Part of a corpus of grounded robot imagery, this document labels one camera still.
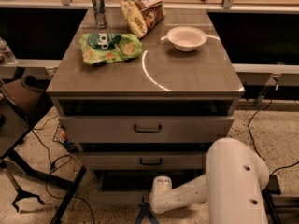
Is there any grey drawer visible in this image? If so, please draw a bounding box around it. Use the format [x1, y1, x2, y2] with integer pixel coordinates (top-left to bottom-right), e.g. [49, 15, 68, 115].
[89, 169, 203, 205]
[79, 151, 206, 170]
[59, 116, 234, 143]

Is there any dark side table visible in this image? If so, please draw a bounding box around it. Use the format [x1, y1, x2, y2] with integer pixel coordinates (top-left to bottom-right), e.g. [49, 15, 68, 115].
[0, 99, 86, 224]

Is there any brown chair seat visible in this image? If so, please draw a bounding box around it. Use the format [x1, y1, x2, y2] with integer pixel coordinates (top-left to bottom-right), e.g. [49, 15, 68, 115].
[1, 75, 44, 119]

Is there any wire basket with items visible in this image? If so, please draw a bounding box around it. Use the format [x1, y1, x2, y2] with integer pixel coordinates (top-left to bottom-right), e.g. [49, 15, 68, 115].
[52, 124, 78, 153]

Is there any clear plastic bottle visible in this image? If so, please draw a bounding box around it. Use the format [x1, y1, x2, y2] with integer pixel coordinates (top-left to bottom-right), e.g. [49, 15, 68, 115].
[0, 37, 17, 64]

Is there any green chip bag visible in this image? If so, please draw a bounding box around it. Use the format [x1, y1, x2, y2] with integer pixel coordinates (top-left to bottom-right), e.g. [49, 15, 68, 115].
[79, 33, 142, 66]

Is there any grey middle drawer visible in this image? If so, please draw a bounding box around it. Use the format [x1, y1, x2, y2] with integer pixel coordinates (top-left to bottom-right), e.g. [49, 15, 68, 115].
[79, 151, 206, 170]

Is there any black metal floor stand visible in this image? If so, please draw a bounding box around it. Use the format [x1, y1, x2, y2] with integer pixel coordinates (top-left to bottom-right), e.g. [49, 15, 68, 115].
[262, 175, 299, 224]

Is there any yellow brown snack bag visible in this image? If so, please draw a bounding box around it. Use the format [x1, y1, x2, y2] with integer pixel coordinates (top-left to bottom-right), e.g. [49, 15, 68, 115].
[119, 0, 164, 38]

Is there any black tripod stand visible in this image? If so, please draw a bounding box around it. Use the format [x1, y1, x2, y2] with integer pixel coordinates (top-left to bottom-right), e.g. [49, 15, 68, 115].
[0, 160, 44, 212]

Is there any black floor cable right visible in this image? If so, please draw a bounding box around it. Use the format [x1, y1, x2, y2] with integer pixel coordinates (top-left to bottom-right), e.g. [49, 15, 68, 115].
[247, 98, 299, 176]

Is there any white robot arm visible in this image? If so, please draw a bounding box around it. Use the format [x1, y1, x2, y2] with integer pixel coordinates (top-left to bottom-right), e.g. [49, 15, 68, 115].
[149, 138, 269, 224]

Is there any grey bottom drawer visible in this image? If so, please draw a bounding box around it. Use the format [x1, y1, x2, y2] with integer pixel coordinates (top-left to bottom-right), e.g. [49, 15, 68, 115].
[89, 169, 203, 205]

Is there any black floor cable left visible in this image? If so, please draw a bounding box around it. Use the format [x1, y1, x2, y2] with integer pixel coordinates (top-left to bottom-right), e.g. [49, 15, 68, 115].
[30, 114, 96, 224]

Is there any white paper bowl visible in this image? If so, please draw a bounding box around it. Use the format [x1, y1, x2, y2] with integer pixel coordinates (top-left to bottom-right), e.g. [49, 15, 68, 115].
[167, 27, 207, 52]

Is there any black floor cable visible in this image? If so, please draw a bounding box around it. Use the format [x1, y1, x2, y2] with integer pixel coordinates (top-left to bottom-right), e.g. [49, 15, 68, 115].
[30, 114, 96, 224]
[247, 98, 299, 176]

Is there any grey drawer cabinet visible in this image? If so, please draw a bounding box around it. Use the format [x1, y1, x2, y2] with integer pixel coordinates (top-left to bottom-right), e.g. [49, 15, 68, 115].
[45, 8, 246, 179]

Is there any grey top drawer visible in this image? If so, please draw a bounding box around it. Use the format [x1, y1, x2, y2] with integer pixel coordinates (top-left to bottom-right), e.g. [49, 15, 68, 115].
[59, 116, 234, 143]

